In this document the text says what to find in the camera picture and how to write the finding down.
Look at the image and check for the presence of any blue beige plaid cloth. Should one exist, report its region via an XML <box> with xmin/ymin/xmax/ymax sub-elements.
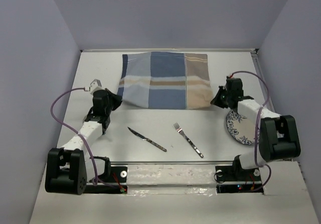
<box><xmin>117</xmin><ymin>52</ymin><xmax>214</xmax><ymax>109</ymax></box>

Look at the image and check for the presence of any steel table knife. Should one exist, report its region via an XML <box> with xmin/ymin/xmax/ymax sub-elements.
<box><xmin>128</xmin><ymin>127</ymin><xmax>167</xmax><ymax>152</ymax></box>

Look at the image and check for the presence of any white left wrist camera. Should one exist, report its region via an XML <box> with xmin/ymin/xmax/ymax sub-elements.
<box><xmin>85</xmin><ymin>79</ymin><xmax>104</xmax><ymax>95</ymax></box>

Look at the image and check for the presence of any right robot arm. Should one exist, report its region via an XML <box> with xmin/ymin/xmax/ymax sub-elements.
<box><xmin>211</xmin><ymin>76</ymin><xmax>301</xmax><ymax>180</ymax></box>

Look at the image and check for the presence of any blue floral plate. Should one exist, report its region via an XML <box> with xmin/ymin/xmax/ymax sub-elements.
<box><xmin>226</xmin><ymin>110</ymin><xmax>255</xmax><ymax>146</ymax></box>

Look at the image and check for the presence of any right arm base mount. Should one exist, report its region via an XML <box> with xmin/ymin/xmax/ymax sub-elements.
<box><xmin>214</xmin><ymin>165</ymin><xmax>263</xmax><ymax>194</ymax></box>

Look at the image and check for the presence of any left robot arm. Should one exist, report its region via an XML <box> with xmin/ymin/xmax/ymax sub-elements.
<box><xmin>45</xmin><ymin>89</ymin><xmax>122</xmax><ymax>195</ymax></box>

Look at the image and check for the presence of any white front cover panel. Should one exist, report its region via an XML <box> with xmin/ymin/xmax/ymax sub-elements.
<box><xmin>126</xmin><ymin>164</ymin><xmax>216</xmax><ymax>186</ymax></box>

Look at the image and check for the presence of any white table edge rail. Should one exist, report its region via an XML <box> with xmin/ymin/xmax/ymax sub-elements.
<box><xmin>80</xmin><ymin>48</ymin><xmax>258</xmax><ymax>52</ymax></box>

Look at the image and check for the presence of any steel fork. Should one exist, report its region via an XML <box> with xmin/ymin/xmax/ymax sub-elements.
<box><xmin>174</xmin><ymin>123</ymin><xmax>204</xmax><ymax>158</ymax></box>

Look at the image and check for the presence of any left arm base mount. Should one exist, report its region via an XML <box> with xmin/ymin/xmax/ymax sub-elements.
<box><xmin>84</xmin><ymin>166</ymin><xmax>128</xmax><ymax>194</ymax></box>

